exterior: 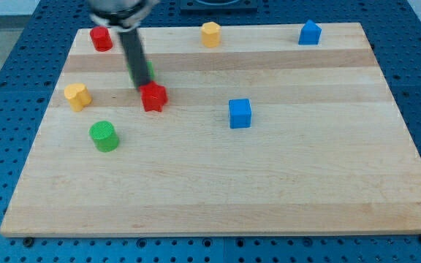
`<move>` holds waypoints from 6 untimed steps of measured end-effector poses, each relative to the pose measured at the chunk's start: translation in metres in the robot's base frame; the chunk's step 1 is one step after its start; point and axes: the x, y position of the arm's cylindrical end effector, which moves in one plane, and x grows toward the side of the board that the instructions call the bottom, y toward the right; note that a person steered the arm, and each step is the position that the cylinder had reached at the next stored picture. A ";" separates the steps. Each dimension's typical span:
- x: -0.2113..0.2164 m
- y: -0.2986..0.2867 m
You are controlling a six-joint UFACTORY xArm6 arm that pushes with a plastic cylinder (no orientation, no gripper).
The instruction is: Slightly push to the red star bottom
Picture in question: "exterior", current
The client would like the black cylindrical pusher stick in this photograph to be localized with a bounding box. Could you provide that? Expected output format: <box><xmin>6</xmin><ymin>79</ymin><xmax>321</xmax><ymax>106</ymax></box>
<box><xmin>118</xmin><ymin>28</ymin><xmax>151</xmax><ymax>89</ymax></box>

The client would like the red star block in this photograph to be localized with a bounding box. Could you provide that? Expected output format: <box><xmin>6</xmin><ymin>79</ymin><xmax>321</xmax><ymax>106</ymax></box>
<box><xmin>139</xmin><ymin>81</ymin><xmax>168</xmax><ymax>112</ymax></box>

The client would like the green block behind stick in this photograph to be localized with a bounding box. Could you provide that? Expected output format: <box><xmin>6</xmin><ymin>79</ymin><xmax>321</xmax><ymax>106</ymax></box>
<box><xmin>126</xmin><ymin>61</ymin><xmax>155</xmax><ymax>86</ymax></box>

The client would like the red cylinder block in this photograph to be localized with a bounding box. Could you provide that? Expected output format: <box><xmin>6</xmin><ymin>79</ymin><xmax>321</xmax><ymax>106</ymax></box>
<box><xmin>89</xmin><ymin>26</ymin><xmax>113</xmax><ymax>52</ymax></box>

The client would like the yellow heart block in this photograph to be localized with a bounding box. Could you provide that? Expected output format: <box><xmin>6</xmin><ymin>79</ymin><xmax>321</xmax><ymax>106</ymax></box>
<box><xmin>64</xmin><ymin>83</ymin><xmax>92</xmax><ymax>112</ymax></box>

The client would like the yellow hexagon block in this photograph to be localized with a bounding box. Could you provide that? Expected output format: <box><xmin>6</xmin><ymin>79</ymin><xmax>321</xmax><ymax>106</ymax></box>
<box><xmin>200</xmin><ymin>22</ymin><xmax>221</xmax><ymax>47</ymax></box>

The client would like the green cylinder block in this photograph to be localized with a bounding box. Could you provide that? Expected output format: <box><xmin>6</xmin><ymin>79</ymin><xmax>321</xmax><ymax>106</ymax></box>
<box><xmin>88</xmin><ymin>121</ymin><xmax>119</xmax><ymax>153</ymax></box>

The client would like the blue cube block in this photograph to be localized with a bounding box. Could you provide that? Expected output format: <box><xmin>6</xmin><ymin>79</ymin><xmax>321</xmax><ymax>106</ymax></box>
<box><xmin>229</xmin><ymin>99</ymin><xmax>252</xmax><ymax>129</ymax></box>

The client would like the wooden board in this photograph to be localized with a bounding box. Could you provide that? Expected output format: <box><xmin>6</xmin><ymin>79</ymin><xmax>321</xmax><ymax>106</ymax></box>
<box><xmin>0</xmin><ymin>23</ymin><xmax>421</xmax><ymax>237</ymax></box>

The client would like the blue pentagon block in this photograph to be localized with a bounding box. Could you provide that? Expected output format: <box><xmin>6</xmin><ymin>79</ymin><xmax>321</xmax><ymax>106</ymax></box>
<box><xmin>298</xmin><ymin>20</ymin><xmax>322</xmax><ymax>45</ymax></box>

